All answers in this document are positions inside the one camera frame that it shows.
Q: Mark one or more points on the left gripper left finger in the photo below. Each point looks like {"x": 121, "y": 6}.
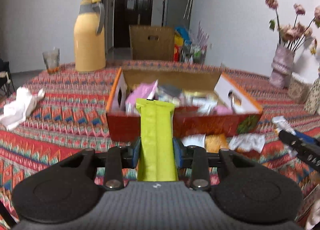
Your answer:
{"x": 130, "y": 154}

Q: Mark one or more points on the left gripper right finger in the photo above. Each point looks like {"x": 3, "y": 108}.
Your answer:
{"x": 183, "y": 155}

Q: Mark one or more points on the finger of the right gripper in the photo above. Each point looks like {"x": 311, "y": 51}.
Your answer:
{"x": 305, "y": 147}

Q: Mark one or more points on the lime green snack packet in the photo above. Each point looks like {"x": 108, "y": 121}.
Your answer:
{"x": 156, "y": 161}

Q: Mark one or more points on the oat crisp snack packet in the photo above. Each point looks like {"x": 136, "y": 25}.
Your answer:
{"x": 213, "y": 143}

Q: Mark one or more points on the silver white snack packet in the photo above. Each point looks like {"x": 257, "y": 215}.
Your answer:
{"x": 247, "y": 142}

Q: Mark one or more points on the floral patterned vase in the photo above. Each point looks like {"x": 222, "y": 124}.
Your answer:
{"x": 312, "y": 102}

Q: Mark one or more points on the red cardboard snack box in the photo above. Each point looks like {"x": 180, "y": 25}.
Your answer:
{"x": 186, "y": 119}

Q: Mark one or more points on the woven tissue box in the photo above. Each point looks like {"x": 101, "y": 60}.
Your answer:
{"x": 299, "y": 88}

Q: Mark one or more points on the pink snack packet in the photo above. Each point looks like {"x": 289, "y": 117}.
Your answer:
{"x": 142, "y": 91}

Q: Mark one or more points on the patterned red tablecloth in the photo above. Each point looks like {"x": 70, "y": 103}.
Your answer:
{"x": 72, "y": 116}

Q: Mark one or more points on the pink ceramic vase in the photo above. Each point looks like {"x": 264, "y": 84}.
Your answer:
{"x": 282, "y": 65}

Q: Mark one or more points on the yellow thermos jug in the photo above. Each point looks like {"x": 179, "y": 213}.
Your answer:
{"x": 89, "y": 37}

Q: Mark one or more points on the brown wooden chair back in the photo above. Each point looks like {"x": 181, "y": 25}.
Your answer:
{"x": 152, "y": 42}

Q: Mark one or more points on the white crumpled cloth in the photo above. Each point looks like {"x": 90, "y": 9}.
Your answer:
{"x": 17, "y": 111}

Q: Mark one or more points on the clear drinking glass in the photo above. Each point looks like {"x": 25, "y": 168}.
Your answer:
{"x": 52, "y": 60}

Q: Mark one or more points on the dark entrance door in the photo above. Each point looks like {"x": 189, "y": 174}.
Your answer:
{"x": 126, "y": 14}

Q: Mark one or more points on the grey refrigerator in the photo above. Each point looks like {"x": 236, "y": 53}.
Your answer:
{"x": 176, "y": 13}

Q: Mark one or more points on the wire storage cart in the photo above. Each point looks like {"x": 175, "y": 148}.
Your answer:
{"x": 193, "y": 53}

